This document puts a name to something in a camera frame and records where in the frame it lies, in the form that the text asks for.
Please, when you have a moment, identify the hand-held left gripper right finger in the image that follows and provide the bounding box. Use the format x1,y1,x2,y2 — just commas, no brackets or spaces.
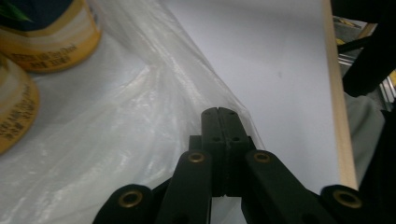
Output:
219,106,257,198

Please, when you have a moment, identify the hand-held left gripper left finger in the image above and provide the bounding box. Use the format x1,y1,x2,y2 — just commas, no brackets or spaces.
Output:
189,106,227,198

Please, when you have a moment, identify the translucent white plastic bag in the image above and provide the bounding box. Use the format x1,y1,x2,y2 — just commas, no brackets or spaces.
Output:
0,0,266,224

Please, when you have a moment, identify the grey cloth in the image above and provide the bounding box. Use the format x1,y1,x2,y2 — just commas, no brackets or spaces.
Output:
344,92,388,188

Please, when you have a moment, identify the dark cloth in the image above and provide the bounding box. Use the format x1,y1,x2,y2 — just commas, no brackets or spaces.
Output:
331,0,396,98

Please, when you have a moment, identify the yellow can with dark label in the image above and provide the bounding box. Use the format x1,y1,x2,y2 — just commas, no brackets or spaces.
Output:
0,0,103,75
0,54,41,155

